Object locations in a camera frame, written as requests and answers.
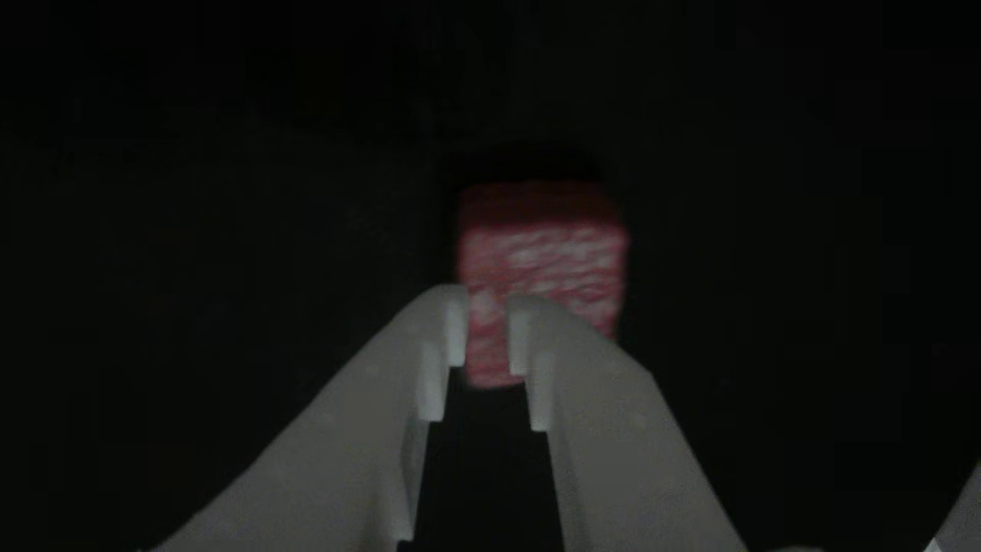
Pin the red marbled meat toy block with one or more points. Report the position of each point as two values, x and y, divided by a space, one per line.
540 245

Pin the black desk mat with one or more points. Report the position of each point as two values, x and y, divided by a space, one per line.
230 153

